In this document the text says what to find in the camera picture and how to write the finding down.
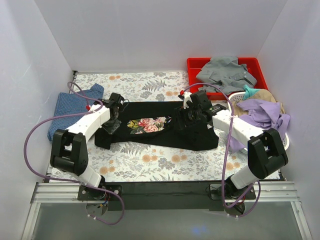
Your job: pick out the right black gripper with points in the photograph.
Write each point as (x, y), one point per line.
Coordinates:
(183, 119)

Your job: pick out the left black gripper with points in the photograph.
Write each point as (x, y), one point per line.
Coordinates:
(113, 125)

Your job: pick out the black floral print t-shirt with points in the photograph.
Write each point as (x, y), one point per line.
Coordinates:
(155, 123)

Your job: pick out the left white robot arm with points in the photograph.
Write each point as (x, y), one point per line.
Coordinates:
(69, 152)

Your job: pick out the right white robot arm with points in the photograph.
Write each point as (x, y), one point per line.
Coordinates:
(265, 151)

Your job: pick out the white plastic laundry basket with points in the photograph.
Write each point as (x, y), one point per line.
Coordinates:
(238, 96)

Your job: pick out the blue checkered folded shirt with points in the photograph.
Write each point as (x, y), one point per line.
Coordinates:
(69, 104)

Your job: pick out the grey shirt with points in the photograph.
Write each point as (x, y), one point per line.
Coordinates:
(225, 74)

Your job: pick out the floral patterned table mat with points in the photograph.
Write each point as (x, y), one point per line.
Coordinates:
(138, 162)

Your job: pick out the teal garment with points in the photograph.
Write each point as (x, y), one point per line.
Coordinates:
(249, 92)

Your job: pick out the beige garment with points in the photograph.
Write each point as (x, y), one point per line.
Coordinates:
(263, 94)

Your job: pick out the lilac purple shirt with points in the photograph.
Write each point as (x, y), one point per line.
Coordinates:
(263, 114)

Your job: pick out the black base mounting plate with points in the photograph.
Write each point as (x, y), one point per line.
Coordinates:
(168, 195)

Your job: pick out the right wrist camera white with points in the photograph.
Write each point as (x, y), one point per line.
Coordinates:
(187, 100)

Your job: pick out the aluminium frame rail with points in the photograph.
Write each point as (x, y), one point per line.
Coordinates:
(65, 211)

